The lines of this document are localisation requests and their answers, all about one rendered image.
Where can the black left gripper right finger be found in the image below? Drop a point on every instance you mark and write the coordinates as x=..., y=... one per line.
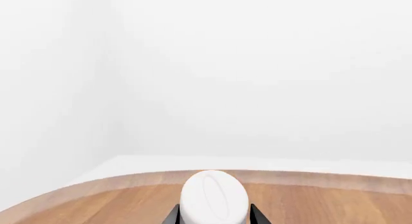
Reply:
x=257, y=215

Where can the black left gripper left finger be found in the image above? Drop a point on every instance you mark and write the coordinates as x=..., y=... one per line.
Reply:
x=174, y=216

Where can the white oval object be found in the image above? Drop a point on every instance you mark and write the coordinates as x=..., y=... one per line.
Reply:
x=214, y=197

